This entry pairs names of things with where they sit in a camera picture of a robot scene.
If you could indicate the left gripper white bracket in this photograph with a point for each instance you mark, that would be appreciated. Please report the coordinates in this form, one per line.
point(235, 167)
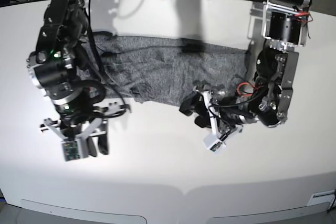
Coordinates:
point(225, 116)

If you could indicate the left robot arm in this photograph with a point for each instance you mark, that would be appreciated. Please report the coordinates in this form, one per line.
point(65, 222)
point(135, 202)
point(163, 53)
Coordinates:
point(266, 99)

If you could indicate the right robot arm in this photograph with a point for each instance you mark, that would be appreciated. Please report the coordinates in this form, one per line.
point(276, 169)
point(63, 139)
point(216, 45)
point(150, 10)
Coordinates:
point(62, 70)

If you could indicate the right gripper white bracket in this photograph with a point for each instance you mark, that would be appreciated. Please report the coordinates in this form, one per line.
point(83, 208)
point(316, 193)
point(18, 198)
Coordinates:
point(91, 133)

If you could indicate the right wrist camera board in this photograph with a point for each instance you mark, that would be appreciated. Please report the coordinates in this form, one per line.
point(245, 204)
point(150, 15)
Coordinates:
point(70, 150)

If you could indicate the grey long-sleeve T-shirt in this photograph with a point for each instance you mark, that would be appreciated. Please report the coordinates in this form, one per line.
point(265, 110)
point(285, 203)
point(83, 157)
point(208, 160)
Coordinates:
point(168, 70)

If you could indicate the white label plate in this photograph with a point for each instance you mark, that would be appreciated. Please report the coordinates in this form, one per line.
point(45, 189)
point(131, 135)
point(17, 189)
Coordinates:
point(321, 197)

